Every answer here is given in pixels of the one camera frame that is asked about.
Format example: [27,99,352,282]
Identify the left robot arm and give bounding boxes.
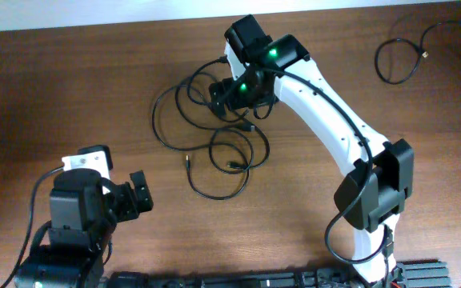
[14,168,154,288]

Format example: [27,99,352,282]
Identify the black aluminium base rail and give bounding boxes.
[98,261,451,288]

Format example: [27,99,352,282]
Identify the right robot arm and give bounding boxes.
[210,14,415,287]

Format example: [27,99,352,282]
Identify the black usb cable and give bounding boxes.
[374,19,461,86]
[150,55,271,202]

